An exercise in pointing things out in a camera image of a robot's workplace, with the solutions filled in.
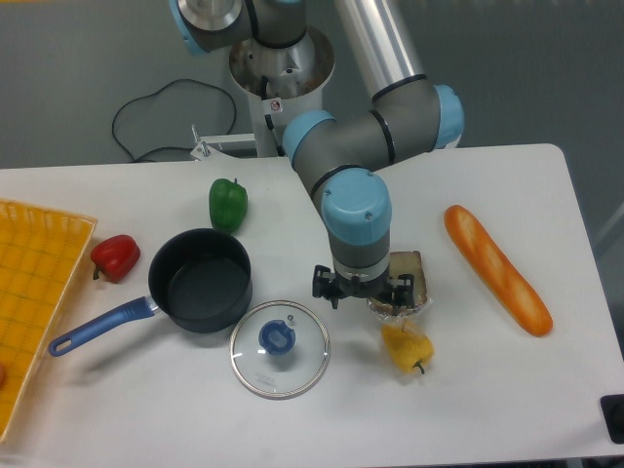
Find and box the black cable on floor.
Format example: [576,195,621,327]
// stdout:
[111,78,238,163]

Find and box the dark saucepan with blue handle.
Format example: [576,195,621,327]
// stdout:
[48,228,253,357]

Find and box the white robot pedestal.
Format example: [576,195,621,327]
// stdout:
[188,24,337,161]

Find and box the toast slice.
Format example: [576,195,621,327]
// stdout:
[368,251,433,323]

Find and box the green bell pepper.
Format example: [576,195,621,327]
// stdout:
[208,178,248,234]

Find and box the black object at table edge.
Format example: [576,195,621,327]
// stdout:
[600,394,624,445]

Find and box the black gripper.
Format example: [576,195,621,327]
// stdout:
[312,265,415,309]

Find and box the glass lid with blue knob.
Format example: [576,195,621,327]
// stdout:
[229,300,331,400]

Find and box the red bell pepper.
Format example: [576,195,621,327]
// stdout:
[91,234,140,284]

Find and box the orange baguette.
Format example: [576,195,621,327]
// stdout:
[444,205,554,337]

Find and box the yellow bell pepper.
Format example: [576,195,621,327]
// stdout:
[381,321,435,374]

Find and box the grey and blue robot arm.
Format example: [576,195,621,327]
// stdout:
[170,1,464,309]

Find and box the yellow wicker basket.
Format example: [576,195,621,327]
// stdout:
[1,199,98,442]

